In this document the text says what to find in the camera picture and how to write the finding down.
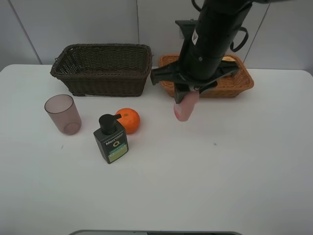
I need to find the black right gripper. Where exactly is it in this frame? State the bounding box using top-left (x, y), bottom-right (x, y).
top-left (151, 60), bottom-right (239, 104)

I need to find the dark brown wicker basket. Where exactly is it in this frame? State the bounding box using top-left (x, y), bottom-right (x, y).
top-left (50, 44), bottom-right (152, 97)

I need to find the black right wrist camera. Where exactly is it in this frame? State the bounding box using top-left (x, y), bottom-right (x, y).
top-left (175, 19), bottom-right (198, 39)

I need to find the orange tangerine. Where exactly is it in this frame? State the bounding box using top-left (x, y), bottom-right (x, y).
top-left (115, 108), bottom-right (140, 134)

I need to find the translucent purple plastic cup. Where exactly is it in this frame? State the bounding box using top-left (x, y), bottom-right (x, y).
top-left (44, 94), bottom-right (82, 135)

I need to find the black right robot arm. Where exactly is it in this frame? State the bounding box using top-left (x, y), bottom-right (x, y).
top-left (151, 0), bottom-right (252, 104)

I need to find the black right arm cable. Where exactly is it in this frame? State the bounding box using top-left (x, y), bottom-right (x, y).
top-left (229, 26), bottom-right (249, 52)

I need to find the pink spray bottle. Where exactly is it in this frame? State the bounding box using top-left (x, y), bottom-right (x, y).
top-left (174, 92), bottom-right (200, 122)

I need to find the dark green pump bottle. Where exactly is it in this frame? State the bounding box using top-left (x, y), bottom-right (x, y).
top-left (93, 114), bottom-right (129, 164)

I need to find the orange wicker basket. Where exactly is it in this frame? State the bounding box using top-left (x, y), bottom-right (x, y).
top-left (158, 54), bottom-right (254, 98)

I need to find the red yellow peach half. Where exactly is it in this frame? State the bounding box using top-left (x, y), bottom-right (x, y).
top-left (222, 56), bottom-right (235, 62)

